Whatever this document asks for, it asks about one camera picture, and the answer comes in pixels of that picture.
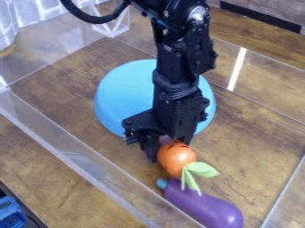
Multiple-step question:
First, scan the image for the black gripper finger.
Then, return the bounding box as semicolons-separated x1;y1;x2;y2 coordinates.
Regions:
138;133;160;163
172;134;192;145

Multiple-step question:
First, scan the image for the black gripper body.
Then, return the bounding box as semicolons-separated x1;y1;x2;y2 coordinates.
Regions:
122;88;210;144

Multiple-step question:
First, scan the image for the orange toy carrot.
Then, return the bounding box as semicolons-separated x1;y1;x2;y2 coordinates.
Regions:
158;141;219;195

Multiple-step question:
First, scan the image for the purple toy eggplant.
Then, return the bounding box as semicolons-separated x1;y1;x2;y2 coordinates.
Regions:
156;178;245;228

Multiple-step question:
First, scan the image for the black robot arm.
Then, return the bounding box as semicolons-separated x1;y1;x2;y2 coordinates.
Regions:
123;0;218;163

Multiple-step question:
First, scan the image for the blue upside-down bowl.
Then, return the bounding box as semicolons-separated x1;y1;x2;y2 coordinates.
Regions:
92;59;218;138

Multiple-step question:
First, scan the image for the blue object at corner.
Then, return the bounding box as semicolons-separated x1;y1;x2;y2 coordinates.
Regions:
0;196;27;228

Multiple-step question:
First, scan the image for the white brick-pattern curtain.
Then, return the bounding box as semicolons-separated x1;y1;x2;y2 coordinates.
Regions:
0;0;68;51

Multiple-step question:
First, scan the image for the clear acrylic enclosure wall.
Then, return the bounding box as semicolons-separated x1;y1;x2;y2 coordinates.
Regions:
0;9;305;228

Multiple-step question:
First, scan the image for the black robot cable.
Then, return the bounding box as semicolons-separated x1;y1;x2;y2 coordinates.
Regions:
59;0;132;25

